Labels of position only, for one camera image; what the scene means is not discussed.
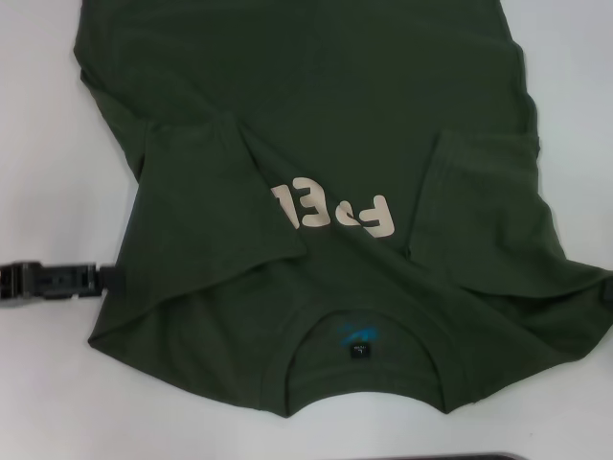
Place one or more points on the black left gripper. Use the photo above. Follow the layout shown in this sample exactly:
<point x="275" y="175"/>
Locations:
<point x="16" y="282"/>

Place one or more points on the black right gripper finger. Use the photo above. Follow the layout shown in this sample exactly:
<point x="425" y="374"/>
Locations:
<point x="609" y="291"/>

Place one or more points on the dark green printed T-shirt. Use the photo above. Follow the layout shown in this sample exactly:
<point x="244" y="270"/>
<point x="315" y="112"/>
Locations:
<point x="335" y="96"/>

